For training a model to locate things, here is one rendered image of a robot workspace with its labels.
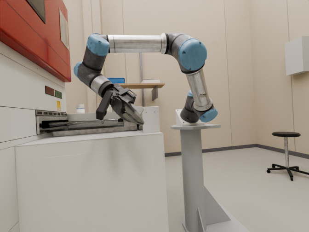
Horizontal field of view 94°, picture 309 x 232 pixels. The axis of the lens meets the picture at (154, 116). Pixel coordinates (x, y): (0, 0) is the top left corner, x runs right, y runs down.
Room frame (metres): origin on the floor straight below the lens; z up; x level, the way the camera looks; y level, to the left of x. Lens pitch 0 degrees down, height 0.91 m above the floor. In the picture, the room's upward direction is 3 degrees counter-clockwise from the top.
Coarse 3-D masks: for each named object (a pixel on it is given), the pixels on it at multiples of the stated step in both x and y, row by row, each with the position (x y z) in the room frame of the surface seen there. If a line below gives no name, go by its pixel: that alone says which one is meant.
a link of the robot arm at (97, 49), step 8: (88, 40) 0.51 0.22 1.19; (96, 40) 0.50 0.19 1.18; (104, 40) 0.54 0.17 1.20; (88, 48) 0.51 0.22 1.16; (96, 48) 0.51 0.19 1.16; (104, 48) 0.52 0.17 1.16; (88, 56) 0.53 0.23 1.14; (96, 56) 0.53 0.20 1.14; (104, 56) 0.55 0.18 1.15; (88, 64) 0.54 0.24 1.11; (96, 64) 0.55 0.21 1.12
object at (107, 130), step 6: (132, 126) 0.96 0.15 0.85; (54, 132) 0.85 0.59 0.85; (60, 132) 0.86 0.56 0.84; (66, 132) 0.86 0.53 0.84; (72, 132) 0.87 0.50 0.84; (78, 132) 0.88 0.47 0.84; (84, 132) 0.89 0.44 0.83; (90, 132) 0.89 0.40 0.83; (96, 132) 0.90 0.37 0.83; (102, 132) 0.91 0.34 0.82; (108, 132) 0.92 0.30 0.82
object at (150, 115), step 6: (144, 108) 0.76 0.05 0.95; (150, 108) 0.77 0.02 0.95; (156, 108) 0.78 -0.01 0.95; (144, 114) 0.76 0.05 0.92; (150, 114) 0.77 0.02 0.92; (156, 114) 0.78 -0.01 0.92; (144, 120) 0.76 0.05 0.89; (150, 120) 0.77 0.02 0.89; (156, 120) 0.78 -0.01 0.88; (144, 126) 0.76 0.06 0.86; (150, 126) 0.77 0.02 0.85; (156, 126) 0.78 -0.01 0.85; (144, 132) 0.76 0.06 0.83; (150, 132) 0.77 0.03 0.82
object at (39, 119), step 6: (36, 120) 0.74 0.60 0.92; (42, 120) 0.77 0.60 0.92; (48, 120) 0.84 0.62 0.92; (66, 120) 1.16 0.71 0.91; (36, 126) 0.74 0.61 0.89; (60, 126) 1.03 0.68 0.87; (66, 126) 1.12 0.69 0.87; (36, 132) 0.74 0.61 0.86; (42, 132) 0.77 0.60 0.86; (48, 132) 0.83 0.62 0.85
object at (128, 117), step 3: (123, 114) 0.55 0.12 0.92; (126, 114) 0.54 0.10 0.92; (129, 114) 0.55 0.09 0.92; (126, 117) 0.55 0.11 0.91; (129, 117) 0.54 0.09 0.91; (132, 117) 0.54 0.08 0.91; (129, 120) 0.55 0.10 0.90; (132, 120) 0.54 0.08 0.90; (135, 120) 0.54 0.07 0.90; (135, 123) 0.55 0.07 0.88; (138, 123) 0.53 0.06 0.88; (141, 123) 0.53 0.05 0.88
